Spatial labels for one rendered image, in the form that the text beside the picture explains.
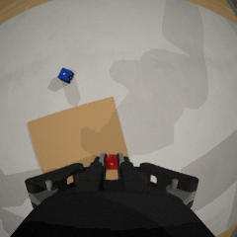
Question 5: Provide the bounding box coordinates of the blue die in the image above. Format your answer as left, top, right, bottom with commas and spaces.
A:
58, 68, 74, 84

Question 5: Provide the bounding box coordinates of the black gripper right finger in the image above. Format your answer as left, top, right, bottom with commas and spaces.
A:
118, 153, 199, 208

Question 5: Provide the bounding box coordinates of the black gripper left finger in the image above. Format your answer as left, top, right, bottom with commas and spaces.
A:
25, 153, 107, 208

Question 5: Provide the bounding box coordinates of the red die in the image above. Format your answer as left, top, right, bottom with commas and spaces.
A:
106, 154, 118, 170

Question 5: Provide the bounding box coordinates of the tan flat mat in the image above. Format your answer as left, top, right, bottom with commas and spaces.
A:
28, 97, 129, 173

